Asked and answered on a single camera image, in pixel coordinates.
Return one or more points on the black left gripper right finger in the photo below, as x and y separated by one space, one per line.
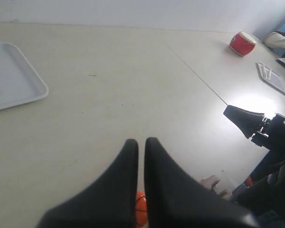
176 200

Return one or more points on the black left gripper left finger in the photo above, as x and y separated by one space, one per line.
109 202

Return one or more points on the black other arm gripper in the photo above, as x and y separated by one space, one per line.
271 134

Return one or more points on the small orange toy basketball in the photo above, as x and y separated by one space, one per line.
141 210

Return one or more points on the person forearm white sleeve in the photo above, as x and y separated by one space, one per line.
274 40

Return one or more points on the person hand at table edge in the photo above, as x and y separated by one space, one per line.
211 182

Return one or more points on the clear flat plastic tray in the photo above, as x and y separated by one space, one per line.
270 77

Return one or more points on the red toy drum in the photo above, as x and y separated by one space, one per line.
242 43

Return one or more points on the white rectangular plastic tray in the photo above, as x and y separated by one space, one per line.
19 81

